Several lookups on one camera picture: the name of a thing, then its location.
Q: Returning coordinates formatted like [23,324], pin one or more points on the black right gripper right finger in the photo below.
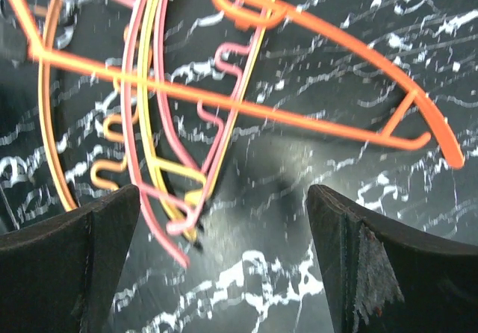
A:
[381,275]

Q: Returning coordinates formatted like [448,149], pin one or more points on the yellow wavy wire hanger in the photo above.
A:
[231,58]

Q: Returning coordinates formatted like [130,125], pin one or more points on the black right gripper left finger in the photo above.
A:
[61,274]

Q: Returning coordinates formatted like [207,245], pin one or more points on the orange thin hanger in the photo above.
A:
[268,14]

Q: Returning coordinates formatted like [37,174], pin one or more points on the pink wavy wire hanger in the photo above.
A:
[172,193]

